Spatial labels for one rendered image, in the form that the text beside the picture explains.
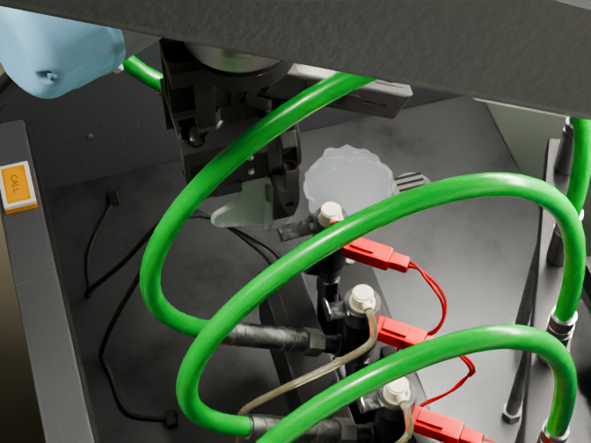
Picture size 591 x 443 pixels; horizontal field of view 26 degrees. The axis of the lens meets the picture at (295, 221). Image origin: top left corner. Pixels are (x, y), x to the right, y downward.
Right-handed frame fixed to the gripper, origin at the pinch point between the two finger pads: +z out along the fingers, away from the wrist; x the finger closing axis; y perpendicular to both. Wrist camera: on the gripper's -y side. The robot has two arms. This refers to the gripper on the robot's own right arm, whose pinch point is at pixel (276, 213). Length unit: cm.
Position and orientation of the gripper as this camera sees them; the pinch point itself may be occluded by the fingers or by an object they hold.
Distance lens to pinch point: 98.0
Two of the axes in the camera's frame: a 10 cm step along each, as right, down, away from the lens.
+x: 2.8, 7.8, -5.6
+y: -9.6, 2.3, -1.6
